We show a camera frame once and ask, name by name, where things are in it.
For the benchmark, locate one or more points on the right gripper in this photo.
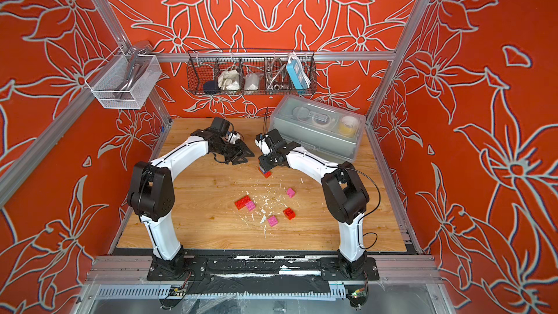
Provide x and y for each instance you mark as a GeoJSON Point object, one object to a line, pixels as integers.
{"type": "Point", "coordinates": [262, 159]}

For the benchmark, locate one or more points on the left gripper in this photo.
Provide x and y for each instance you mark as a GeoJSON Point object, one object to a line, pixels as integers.
{"type": "Point", "coordinates": [241, 146]}

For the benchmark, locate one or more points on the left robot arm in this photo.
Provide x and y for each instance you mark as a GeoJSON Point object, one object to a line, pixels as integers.
{"type": "Point", "coordinates": [151, 194]}

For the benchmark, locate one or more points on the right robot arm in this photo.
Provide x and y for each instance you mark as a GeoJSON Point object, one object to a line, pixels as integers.
{"type": "Point", "coordinates": [345, 195]}

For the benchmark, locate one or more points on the pink lego brick upper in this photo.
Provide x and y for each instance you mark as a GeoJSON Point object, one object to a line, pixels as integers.
{"type": "Point", "coordinates": [291, 192]}

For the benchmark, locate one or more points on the pink lego brick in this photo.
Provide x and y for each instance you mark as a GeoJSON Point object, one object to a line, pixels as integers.
{"type": "Point", "coordinates": [250, 206]}
{"type": "Point", "coordinates": [291, 192]}
{"type": "Point", "coordinates": [272, 221]}

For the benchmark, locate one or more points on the long red lego brick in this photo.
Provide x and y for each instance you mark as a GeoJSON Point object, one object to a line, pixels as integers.
{"type": "Point", "coordinates": [241, 203]}

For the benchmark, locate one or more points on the pink lego brick left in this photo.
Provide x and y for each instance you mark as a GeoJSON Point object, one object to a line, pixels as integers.
{"type": "Point", "coordinates": [250, 206]}

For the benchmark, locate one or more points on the pink lego brick lower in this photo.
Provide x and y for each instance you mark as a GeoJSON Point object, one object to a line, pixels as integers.
{"type": "Point", "coordinates": [272, 221]}

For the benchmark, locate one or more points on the clear plastic storage box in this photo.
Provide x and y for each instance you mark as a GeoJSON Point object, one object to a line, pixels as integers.
{"type": "Point", "coordinates": [315, 126]}

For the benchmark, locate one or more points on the dark blue round object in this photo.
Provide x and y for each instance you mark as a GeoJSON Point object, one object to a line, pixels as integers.
{"type": "Point", "coordinates": [211, 87]}

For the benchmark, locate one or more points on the white crumpled cloth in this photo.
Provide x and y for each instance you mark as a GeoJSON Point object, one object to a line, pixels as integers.
{"type": "Point", "coordinates": [229, 80]}

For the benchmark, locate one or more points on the yellow tape roll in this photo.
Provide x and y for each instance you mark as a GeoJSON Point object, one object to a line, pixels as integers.
{"type": "Point", "coordinates": [348, 126]}

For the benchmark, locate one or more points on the blue white box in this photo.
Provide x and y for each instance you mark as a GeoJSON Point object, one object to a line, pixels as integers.
{"type": "Point", "coordinates": [297, 74]}

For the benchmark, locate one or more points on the metal tongs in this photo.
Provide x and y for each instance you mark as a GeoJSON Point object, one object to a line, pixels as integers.
{"type": "Point", "coordinates": [136, 67]}

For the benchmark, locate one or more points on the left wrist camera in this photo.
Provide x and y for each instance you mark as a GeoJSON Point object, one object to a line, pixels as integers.
{"type": "Point", "coordinates": [233, 137]}

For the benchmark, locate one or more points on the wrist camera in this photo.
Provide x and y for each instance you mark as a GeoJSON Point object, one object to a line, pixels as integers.
{"type": "Point", "coordinates": [261, 144]}
{"type": "Point", "coordinates": [233, 137]}

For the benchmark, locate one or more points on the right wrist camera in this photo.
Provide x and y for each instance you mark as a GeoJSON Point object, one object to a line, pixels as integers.
{"type": "Point", "coordinates": [261, 144]}

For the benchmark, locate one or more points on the black wire basket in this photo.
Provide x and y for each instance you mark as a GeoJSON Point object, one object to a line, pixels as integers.
{"type": "Point", "coordinates": [207, 64]}

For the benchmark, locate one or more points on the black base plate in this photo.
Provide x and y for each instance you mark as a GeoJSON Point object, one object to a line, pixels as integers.
{"type": "Point", "coordinates": [328, 266]}

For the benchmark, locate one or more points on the clear plastic wall bin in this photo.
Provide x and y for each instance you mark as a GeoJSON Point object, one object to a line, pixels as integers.
{"type": "Point", "coordinates": [105, 84]}

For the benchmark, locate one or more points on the aluminium frame rail right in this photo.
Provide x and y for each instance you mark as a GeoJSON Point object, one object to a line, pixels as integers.
{"type": "Point", "coordinates": [406, 230]}

